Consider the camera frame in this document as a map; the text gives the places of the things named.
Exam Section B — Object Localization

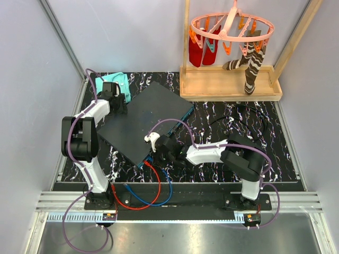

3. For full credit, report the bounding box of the dark grey network switch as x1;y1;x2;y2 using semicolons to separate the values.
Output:
98;81;194;167

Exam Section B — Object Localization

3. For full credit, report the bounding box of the blue cable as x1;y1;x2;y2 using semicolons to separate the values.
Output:
123;157;174;207

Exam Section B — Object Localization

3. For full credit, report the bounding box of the red sock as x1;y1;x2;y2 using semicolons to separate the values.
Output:
202;38;219;66
189;39;203;68

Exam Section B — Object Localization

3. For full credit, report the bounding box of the red cable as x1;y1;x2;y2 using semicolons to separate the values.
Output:
111;161;162;211

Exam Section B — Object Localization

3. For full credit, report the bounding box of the brown striped sock rear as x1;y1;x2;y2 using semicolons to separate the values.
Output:
222;42;259;70

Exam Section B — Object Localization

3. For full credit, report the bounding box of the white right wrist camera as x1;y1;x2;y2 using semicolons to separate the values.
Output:
144;132;160;152

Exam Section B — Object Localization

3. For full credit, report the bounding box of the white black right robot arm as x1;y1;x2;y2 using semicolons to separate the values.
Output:
145;132;272;211

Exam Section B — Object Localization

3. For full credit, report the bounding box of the wooden rack with tray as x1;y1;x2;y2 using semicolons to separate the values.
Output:
180;1;322;102

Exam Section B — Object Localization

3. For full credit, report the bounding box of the folded teal cloth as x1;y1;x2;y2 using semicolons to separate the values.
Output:
95;72;131;103

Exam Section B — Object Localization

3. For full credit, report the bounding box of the red sock right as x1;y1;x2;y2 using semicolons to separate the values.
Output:
202;38;219;66

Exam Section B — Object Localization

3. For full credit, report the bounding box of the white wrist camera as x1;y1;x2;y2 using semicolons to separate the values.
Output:
144;132;160;152
112;82;121;96

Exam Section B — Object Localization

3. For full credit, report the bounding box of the red sock left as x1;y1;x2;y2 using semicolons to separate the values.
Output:
189;39;203;68

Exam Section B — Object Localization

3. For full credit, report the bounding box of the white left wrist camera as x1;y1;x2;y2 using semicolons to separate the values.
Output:
112;82;121;96

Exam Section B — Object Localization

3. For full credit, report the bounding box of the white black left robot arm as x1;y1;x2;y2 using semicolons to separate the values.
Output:
61;81;127;210

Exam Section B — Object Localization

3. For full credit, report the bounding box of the black cable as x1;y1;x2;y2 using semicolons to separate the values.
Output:
206;103;271;143

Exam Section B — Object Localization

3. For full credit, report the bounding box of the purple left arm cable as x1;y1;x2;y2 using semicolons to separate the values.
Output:
61;68;113;252

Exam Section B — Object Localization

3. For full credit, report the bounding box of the pink round clip hanger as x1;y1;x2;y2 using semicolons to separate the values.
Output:
188;1;275;56

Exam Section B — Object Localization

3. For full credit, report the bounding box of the brown striped sock long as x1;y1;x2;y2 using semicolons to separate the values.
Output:
244;46;266;95

